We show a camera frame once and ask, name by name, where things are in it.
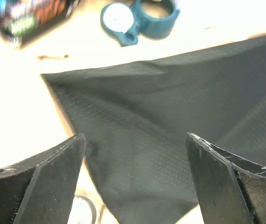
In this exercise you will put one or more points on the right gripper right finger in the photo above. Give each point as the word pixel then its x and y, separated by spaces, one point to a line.
pixel 229 188

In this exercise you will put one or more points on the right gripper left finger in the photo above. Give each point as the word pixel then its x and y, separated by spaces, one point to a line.
pixel 41 188

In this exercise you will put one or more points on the black poker chip case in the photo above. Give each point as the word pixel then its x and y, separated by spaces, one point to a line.
pixel 23 20

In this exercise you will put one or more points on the steel pet bowl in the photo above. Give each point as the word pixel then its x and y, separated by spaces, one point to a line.
pixel 83 211

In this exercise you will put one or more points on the teal pet bowl stand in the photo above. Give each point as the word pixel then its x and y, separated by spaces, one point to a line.
pixel 153 27

